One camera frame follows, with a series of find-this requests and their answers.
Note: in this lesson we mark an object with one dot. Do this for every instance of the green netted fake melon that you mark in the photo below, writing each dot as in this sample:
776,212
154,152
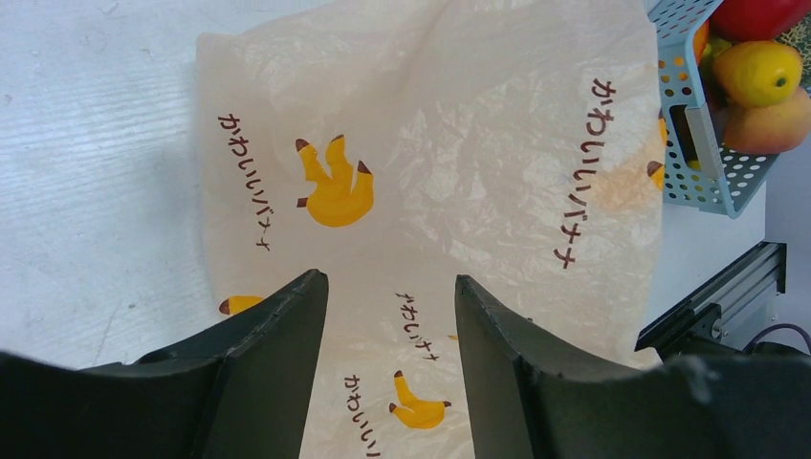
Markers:
798,38

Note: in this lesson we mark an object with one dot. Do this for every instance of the light blue plastic basket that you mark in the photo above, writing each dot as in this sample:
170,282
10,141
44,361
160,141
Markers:
700,171

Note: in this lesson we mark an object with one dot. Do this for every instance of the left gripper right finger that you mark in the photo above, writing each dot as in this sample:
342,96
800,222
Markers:
532,394

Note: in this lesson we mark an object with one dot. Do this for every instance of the orange plastic bag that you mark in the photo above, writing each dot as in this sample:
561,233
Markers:
394,145

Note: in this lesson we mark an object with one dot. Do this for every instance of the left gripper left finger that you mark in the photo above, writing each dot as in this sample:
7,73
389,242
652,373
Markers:
239,389

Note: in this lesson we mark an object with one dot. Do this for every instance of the yellow fake lemon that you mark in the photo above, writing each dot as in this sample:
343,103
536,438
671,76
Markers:
758,73

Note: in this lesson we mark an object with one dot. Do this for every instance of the peach coloured fake peach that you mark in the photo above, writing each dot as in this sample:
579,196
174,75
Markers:
769,130

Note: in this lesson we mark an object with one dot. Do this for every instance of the orange red fake mango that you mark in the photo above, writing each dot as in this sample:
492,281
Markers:
700,41

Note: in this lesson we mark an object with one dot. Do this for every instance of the bright red fake apple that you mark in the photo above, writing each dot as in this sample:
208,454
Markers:
753,20

